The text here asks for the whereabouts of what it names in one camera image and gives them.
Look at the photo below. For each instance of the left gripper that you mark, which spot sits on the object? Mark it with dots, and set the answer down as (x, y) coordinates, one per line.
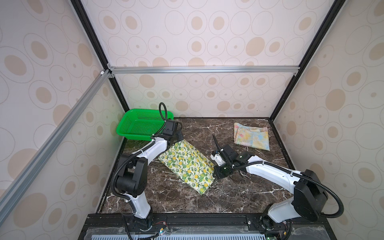
(181, 136)

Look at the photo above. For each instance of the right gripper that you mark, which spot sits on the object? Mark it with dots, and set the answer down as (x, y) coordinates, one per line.
(224, 162)

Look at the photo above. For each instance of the lemon print skirt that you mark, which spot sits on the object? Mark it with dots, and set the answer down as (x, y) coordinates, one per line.
(190, 165)

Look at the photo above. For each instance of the pastel floral skirt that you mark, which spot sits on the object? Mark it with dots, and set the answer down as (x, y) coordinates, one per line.
(253, 137)

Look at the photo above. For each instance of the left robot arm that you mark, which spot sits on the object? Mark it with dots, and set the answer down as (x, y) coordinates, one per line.
(130, 178)

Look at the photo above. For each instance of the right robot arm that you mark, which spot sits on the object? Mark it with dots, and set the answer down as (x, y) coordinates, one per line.
(311, 199)

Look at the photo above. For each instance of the green plastic basket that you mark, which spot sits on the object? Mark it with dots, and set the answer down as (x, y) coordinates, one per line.
(142, 124)

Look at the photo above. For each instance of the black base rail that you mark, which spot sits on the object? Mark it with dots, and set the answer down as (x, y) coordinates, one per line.
(202, 227)

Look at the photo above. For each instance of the horizontal aluminium back rail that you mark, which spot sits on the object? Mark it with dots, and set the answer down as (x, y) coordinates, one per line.
(210, 70)

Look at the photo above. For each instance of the black left corner post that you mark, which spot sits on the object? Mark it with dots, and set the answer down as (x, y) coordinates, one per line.
(94, 40)

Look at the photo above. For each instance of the black corner post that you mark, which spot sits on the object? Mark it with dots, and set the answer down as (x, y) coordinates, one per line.
(94, 40)
(324, 28)

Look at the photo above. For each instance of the diagonal aluminium left rail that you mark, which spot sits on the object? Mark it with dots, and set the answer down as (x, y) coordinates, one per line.
(24, 180)

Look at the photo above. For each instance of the black right corner post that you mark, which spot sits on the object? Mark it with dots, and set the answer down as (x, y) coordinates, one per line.
(324, 28)

